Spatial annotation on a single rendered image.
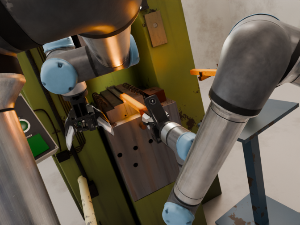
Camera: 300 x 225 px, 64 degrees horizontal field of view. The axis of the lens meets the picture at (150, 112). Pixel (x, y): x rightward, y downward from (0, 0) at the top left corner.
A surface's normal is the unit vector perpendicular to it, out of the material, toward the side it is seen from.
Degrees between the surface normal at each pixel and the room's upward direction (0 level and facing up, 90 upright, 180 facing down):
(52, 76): 101
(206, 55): 90
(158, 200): 90
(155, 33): 90
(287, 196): 0
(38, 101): 90
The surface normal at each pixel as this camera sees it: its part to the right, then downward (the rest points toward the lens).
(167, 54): 0.36, 0.25
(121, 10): 0.78, 0.62
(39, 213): 0.94, -0.29
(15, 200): 0.85, -0.22
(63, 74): 0.24, 0.48
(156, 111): 0.14, -0.23
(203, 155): -0.57, 0.34
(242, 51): -0.52, -0.29
